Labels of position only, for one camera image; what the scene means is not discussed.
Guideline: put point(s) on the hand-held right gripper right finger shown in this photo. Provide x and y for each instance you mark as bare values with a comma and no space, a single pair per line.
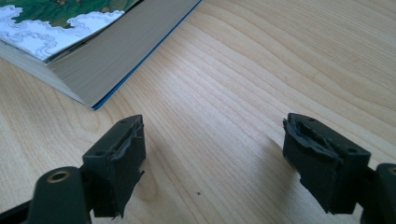
327,168

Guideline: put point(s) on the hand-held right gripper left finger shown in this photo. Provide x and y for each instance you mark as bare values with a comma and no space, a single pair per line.
118,168

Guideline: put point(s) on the blue illustrated paperback book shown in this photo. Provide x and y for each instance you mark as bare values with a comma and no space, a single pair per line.
93,40

